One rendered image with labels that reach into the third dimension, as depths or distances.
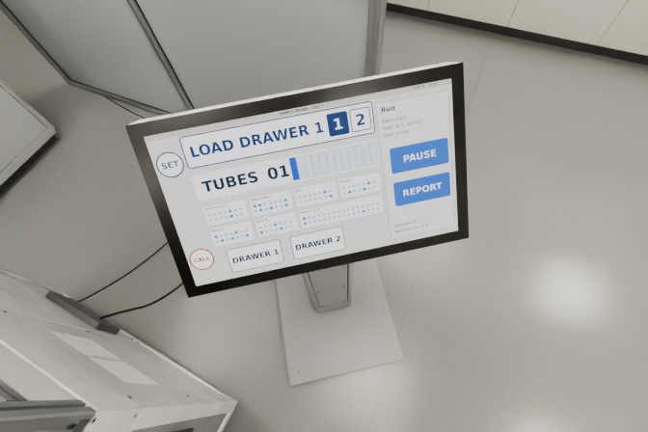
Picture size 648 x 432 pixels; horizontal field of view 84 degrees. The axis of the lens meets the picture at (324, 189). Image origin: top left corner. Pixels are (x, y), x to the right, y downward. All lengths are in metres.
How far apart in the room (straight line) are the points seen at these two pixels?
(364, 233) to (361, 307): 0.97
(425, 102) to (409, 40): 2.02
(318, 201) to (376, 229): 0.12
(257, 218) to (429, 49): 2.10
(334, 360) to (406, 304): 0.38
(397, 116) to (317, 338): 1.15
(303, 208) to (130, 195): 1.61
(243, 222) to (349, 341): 1.04
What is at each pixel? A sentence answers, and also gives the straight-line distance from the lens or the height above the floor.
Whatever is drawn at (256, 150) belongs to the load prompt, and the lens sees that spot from 0.57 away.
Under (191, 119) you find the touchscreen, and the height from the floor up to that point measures 1.19.
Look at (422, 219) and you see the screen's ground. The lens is 0.66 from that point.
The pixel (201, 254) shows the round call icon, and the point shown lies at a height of 1.02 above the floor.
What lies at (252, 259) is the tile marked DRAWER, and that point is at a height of 1.00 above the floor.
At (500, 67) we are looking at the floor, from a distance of 2.55.
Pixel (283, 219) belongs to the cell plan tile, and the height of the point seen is 1.05.
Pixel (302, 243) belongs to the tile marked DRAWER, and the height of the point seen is 1.01.
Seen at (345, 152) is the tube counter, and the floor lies 1.12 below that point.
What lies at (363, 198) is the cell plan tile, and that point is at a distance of 0.61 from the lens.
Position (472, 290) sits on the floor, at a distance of 1.73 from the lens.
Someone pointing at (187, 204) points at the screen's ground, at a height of 1.09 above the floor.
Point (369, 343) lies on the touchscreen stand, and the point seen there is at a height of 0.03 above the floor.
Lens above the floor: 1.59
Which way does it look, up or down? 60 degrees down
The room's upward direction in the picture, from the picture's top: 6 degrees counter-clockwise
